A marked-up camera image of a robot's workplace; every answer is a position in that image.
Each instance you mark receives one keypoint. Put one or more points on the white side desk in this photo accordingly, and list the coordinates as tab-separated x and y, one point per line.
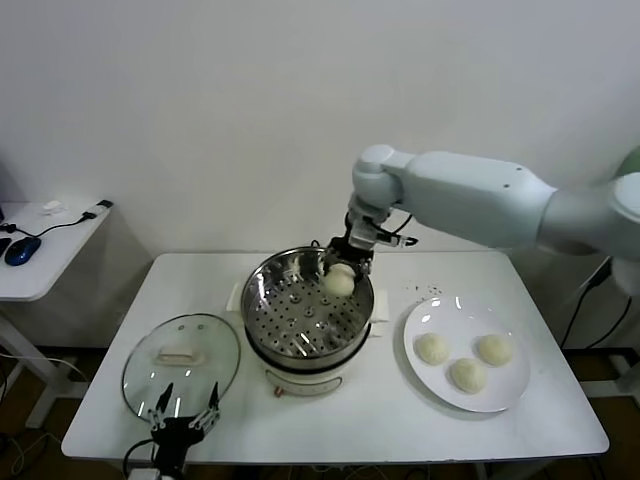
55	260

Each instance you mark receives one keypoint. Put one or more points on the white steamed baozi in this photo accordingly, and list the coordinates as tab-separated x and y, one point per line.
339	282
495	350
432	347
467	376

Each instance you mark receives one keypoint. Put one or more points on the stainless steel steamer basket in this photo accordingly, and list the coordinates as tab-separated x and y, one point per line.
280	285

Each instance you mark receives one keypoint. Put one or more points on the small black device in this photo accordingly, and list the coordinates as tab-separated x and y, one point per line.
2	246

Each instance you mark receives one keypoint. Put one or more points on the scattered dark crumbs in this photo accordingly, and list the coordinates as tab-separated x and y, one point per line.
434	289

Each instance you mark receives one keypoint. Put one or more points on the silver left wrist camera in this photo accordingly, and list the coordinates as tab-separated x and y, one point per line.
145	474

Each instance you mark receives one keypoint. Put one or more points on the pale green appliance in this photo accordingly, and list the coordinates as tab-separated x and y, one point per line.
632	162

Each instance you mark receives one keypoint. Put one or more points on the white round plate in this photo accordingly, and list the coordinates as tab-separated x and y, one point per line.
440	312

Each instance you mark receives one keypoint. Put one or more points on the blue computer mouse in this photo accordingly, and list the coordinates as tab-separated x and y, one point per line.
22	250

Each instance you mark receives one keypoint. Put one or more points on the white electric cooker pot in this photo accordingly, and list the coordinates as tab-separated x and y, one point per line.
300	382

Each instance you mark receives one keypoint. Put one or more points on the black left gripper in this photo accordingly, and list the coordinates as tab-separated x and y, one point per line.
175	437

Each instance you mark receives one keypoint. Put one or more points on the small white object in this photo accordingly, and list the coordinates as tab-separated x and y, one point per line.
51	207

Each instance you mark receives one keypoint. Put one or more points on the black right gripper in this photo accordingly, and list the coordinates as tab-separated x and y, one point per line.
360	240

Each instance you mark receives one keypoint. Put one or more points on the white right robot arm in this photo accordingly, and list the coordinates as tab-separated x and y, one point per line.
475	195

